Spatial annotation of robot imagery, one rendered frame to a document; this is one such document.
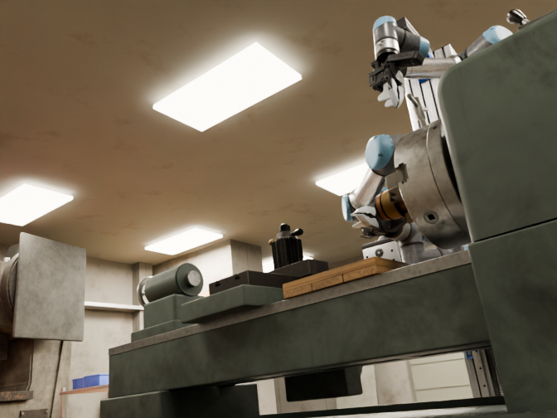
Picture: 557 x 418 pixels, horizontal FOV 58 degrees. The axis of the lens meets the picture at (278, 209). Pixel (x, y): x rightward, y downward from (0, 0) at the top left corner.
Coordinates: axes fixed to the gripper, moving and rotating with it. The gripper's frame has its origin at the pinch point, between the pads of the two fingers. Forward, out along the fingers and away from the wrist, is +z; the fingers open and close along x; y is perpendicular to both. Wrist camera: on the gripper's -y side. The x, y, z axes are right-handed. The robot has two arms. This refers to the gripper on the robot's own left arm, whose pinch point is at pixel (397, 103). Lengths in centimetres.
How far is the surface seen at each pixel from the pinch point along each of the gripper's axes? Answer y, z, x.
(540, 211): -35, 55, 16
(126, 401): 110, 76, 9
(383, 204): 6.0, 32.6, 1.9
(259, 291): 43, 52, 11
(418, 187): -10.1, 38.3, 12.0
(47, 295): 582, -98, -119
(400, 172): -6.3, 33.2, 12.9
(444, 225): -11.4, 45.5, 4.3
